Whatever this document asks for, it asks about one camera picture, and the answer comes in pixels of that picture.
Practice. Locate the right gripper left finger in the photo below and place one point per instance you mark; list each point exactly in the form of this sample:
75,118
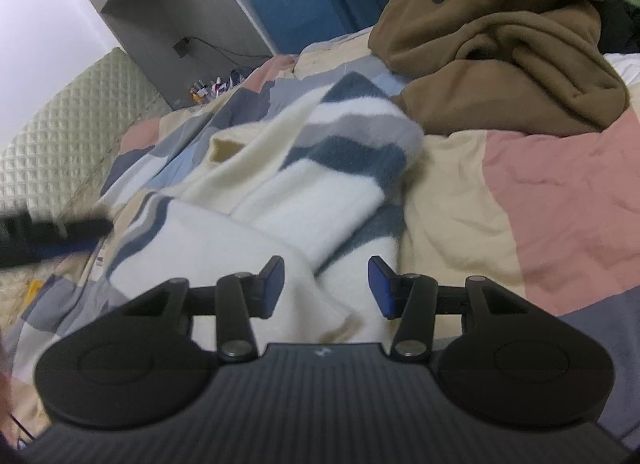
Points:
239,298

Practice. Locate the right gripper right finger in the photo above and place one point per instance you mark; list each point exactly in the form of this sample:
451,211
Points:
410,298

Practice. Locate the white striped fleece sweater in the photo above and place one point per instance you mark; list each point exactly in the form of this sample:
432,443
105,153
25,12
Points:
319,186

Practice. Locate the person's left hand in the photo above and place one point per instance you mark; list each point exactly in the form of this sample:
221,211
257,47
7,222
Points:
6,398

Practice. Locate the yellow object by headboard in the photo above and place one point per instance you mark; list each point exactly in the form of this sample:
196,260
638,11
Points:
32,290

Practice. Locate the beige quilted headboard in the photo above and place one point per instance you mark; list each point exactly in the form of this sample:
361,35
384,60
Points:
58,163

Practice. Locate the patchwork colour quilt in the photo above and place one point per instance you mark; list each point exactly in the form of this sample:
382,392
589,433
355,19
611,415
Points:
555,220

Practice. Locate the small bottles on nightstand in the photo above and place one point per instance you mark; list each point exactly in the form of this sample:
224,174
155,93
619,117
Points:
202,92

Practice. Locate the brown hoodie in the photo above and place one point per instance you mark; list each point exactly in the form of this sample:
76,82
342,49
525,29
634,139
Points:
529,66

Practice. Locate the blue padded board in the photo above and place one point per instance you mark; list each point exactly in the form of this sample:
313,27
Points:
294,24

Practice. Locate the black wall socket plug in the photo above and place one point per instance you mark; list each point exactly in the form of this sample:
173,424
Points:
182,47

